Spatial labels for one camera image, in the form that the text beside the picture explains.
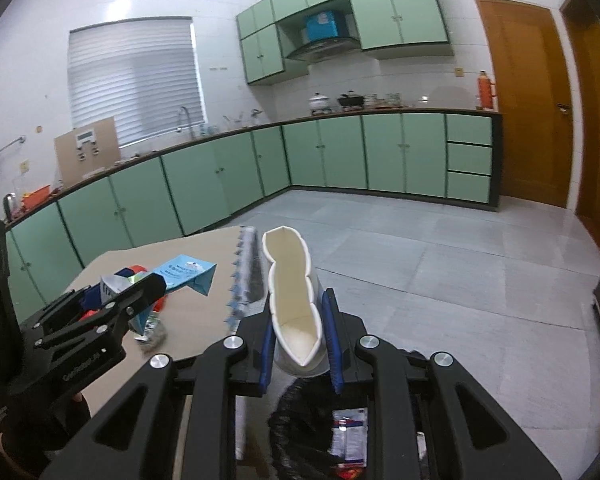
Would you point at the blue snack packet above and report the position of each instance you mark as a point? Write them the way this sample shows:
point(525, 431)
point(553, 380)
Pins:
point(349, 438)

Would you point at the crushed paper cup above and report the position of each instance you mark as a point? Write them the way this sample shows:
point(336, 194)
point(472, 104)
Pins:
point(294, 301)

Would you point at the electric kettle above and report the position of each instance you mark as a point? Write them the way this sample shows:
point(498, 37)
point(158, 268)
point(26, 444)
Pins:
point(11, 207)

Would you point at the green lower kitchen cabinets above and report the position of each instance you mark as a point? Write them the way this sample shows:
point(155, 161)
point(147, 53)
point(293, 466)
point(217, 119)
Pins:
point(438, 156)

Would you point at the white cooking pot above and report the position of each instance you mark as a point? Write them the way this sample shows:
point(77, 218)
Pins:
point(319, 104)

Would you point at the black wok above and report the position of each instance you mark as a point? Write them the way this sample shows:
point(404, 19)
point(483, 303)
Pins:
point(351, 101)

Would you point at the blue milk carton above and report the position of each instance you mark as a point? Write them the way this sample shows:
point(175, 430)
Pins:
point(180, 272)

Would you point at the brown wooden door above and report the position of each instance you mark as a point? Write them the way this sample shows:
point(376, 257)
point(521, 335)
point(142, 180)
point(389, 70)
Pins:
point(533, 91)
point(583, 27)

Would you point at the green kitchen cabinets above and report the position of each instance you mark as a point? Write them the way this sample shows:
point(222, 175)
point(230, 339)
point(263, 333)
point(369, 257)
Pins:
point(438, 156)
point(270, 29)

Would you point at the orange thermos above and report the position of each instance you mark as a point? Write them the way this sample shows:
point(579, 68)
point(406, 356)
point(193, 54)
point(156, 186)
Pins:
point(486, 94)

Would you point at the green upper kitchen cabinets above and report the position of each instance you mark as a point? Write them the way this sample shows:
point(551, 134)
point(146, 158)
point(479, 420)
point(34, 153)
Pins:
point(270, 29)

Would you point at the red plastic bag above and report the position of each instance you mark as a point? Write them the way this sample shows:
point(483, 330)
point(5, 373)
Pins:
point(136, 298)

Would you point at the kitchen faucet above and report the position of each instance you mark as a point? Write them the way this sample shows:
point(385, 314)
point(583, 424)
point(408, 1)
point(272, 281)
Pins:
point(183, 123)

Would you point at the black trash bag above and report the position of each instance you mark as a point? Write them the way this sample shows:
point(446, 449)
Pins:
point(300, 430)

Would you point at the green white milk pouch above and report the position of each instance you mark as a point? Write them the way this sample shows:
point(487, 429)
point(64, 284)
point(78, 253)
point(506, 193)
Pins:
point(110, 289)

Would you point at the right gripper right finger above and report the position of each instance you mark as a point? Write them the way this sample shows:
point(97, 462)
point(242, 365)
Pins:
point(427, 416)

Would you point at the blue box on hood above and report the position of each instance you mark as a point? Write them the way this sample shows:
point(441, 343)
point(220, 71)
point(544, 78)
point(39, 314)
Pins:
point(326, 25)

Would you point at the gloved left hand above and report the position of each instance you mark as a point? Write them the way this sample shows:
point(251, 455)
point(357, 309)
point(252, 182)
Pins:
point(29, 440)

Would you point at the range hood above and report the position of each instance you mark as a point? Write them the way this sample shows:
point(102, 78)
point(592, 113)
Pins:
point(323, 49)

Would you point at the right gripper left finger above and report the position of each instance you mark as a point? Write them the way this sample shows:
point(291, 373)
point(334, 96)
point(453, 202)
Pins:
point(175, 418)

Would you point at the window blinds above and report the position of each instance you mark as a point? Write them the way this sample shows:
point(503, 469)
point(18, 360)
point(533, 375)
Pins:
point(139, 71)

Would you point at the cardboard box on counter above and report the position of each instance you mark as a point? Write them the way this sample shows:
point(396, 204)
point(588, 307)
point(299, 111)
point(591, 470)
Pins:
point(88, 150)

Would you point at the orange basket on counter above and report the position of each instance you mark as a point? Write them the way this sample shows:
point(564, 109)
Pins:
point(31, 200)

